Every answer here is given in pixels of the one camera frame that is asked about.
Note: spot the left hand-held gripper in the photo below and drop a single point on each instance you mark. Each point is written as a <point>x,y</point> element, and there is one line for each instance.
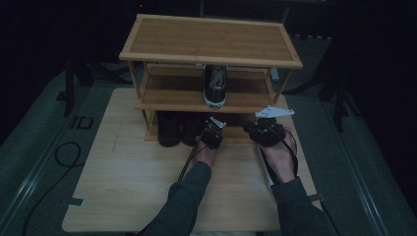
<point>212,136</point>

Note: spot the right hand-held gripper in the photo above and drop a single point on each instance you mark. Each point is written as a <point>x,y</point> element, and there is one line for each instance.
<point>265,132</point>

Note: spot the black lace-up shoe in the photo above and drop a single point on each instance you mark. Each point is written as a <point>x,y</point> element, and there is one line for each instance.
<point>168,131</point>
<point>191,131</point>

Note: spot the wooden three-tier shoe rack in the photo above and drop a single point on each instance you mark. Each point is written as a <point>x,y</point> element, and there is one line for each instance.
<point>209,39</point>

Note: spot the person's left hand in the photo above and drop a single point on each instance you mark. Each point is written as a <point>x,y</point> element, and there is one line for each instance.
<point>206,155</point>

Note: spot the person's right hand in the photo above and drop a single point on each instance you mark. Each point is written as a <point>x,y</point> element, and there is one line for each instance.
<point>282,160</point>

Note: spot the black metal stand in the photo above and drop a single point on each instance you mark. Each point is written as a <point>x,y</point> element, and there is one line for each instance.
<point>339,105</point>
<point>69,91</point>

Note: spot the grey tape strip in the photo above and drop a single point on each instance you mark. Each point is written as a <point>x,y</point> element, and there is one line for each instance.
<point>317,197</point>
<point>76,202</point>

